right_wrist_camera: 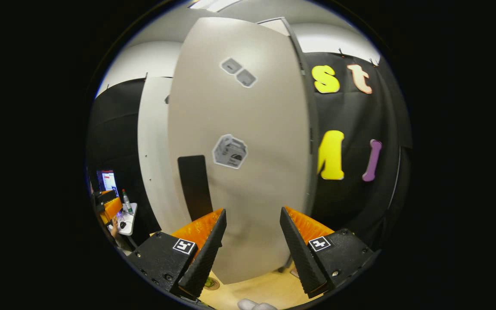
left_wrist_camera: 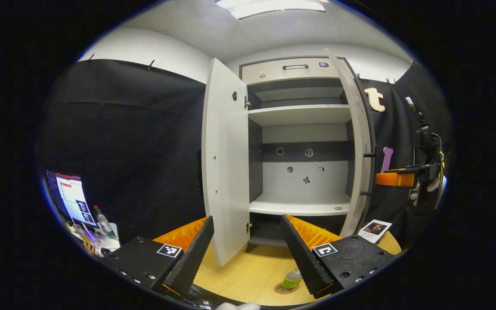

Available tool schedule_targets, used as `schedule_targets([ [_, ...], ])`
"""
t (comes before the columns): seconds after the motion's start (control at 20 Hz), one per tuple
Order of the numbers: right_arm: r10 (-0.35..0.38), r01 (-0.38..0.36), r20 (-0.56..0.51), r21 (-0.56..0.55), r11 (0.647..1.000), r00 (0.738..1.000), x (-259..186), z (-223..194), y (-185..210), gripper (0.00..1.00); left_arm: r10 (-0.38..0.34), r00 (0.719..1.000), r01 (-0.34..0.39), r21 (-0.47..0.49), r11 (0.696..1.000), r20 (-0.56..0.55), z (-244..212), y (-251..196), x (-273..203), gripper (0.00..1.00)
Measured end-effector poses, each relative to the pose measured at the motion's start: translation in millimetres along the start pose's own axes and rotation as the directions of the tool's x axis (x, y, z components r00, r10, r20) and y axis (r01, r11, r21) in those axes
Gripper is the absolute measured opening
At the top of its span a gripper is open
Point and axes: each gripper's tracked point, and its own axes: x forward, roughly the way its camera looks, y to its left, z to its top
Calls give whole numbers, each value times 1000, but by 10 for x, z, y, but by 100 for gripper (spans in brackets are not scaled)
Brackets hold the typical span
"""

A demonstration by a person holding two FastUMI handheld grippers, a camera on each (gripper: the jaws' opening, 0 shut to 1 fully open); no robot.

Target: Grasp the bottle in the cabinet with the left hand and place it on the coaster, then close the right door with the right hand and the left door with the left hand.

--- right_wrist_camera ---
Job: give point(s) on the computer monitor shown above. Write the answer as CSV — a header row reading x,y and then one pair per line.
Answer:
x,y
108,183

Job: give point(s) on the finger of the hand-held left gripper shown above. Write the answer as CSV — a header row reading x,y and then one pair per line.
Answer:
x,y
112,209

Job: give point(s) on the ceiling light panel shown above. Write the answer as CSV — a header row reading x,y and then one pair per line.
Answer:
x,y
215,4

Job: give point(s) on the black backdrop cloth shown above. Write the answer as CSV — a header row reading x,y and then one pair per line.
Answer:
x,y
351,116

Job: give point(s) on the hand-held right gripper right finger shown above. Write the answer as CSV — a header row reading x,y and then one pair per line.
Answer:
x,y
302,254

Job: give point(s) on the grey cabinet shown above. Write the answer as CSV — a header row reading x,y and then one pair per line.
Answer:
x,y
306,77

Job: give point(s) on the round wooden coaster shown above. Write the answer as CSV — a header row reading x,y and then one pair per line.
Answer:
x,y
216,285

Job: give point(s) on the red cap clear bottle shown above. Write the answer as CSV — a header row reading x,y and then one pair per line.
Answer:
x,y
127,202

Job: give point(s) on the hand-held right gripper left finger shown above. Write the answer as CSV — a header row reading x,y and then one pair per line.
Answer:
x,y
205,254

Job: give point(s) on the small white side table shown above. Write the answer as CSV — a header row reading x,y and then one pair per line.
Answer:
x,y
127,221

